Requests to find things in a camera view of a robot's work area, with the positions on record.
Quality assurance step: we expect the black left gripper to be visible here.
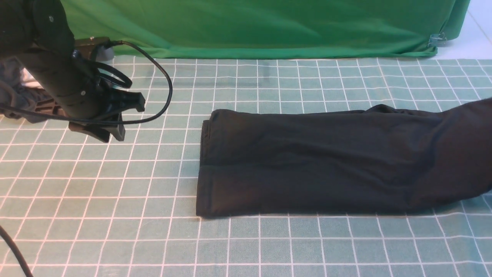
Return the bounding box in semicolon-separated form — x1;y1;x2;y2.
23;50;146;143

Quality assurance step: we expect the gray long-sleeve top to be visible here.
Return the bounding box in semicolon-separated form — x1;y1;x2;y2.
196;98;492;218

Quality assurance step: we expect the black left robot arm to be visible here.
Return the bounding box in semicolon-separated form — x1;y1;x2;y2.
0;0;145;143

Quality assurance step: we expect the teal checkered tablecloth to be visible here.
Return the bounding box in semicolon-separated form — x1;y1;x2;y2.
0;58;492;277

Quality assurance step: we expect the green backdrop cloth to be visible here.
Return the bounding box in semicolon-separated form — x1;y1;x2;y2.
62;0;470;60

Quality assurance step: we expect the dark gray crumpled garment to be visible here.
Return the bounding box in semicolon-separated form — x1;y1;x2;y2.
0;57;52;112

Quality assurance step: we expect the metal binder clip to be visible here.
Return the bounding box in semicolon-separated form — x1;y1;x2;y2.
427;33;448;48

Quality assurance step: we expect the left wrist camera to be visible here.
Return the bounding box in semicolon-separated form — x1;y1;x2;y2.
75;37;115;62

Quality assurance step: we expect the black cable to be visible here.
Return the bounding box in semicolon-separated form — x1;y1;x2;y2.
0;40;173;277

